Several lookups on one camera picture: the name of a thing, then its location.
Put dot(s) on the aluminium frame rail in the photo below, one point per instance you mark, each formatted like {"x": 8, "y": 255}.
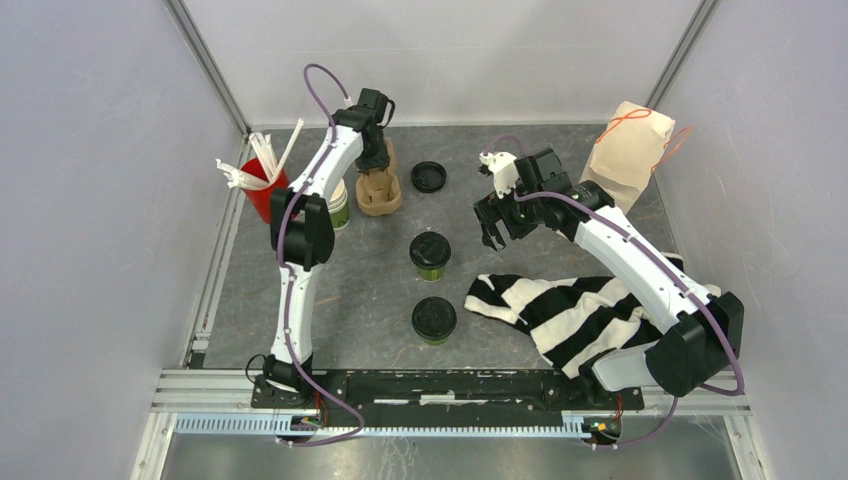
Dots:
{"x": 202, "y": 425}

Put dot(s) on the stack of black lids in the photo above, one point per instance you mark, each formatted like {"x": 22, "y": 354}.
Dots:
{"x": 428, "y": 176}

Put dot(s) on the white wrapped straws bundle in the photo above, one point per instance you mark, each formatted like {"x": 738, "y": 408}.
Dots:
{"x": 271, "y": 165}

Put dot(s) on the green paper coffee cup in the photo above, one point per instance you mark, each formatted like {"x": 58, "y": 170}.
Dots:
{"x": 434, "y": 339}

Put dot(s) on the black white striped cloth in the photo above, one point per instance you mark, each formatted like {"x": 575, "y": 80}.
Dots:
{"x": 570, "y": 321}

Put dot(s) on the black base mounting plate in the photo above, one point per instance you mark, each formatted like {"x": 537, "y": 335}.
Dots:
{"x": 445, "y": 398}

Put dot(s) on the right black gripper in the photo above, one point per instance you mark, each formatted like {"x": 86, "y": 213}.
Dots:
{"x": 489, "y": 212}

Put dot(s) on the stack of paper cups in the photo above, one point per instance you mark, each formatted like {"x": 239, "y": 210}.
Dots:
{"x": 338, "y": 206}

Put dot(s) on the brown cardboard cup carrier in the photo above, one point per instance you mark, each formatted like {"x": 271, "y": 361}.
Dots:
{"x": 378, "y": 192}

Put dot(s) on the red plastic cup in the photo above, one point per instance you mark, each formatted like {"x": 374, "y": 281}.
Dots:
{"x": 260, "y": 199}

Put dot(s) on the black coffee lid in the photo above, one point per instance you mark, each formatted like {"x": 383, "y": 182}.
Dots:
{"x": 429, "y": 250}
{"x": 434, "y": 315}

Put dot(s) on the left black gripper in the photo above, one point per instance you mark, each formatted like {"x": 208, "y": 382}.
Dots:
{"x": 381, "y": 160}

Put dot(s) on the brown paper bag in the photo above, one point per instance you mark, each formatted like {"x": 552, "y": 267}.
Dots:
{"x": 636, "y": 141}

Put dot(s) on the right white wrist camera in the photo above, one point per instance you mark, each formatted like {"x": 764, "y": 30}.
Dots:
{"x": 501, "y": 166}

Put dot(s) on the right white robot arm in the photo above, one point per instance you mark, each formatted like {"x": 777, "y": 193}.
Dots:
{"x": 700, "y": 328}

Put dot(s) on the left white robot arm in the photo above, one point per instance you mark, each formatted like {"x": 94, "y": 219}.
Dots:
{"x": 303, "y": 238}

